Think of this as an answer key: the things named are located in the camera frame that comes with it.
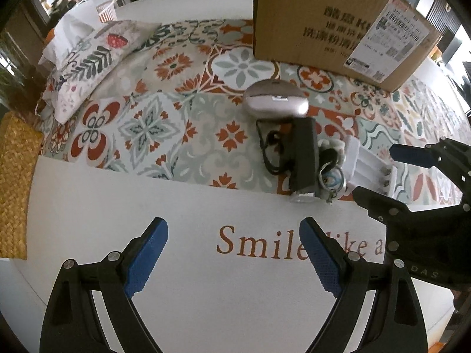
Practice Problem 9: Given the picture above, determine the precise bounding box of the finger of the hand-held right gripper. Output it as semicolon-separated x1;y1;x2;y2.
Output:
352;187;429;230
389;137;471;192

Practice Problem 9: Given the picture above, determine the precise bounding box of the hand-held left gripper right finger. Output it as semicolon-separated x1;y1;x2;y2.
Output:
299;217;427;353

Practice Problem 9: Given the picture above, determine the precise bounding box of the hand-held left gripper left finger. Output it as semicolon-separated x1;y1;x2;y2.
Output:
40;218;169;353

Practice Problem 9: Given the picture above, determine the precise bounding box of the white battery case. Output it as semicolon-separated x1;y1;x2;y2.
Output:
344;136;409;201

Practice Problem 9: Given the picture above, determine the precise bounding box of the cardboard box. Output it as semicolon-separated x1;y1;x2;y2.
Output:
253;0;446;92

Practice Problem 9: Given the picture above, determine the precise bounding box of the black rectangular device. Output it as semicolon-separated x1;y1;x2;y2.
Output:
287;117;319;203

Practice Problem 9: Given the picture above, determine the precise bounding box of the pink silver oval case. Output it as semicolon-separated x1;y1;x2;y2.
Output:
243;79;309;118

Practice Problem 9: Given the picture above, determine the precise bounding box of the yellow woven box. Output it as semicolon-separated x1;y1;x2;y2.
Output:
0;112;45;260

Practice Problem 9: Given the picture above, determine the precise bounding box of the patterned table runner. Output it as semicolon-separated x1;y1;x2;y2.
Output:
40;18;471;207

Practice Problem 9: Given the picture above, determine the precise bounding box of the floral fabric tissue pouch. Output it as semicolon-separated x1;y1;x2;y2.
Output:
39;9;162;124

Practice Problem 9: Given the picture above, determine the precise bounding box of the glass vase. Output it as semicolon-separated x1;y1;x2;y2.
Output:
0;29;45;114

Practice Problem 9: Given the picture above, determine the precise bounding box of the white fruit basket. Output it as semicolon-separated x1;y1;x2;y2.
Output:
96;1;117;23

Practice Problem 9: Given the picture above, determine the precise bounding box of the key ring with charms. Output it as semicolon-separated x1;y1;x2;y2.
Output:
318;140;348;204

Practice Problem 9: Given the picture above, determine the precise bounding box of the black looped cord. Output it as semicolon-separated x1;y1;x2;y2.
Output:
256;118;295;175

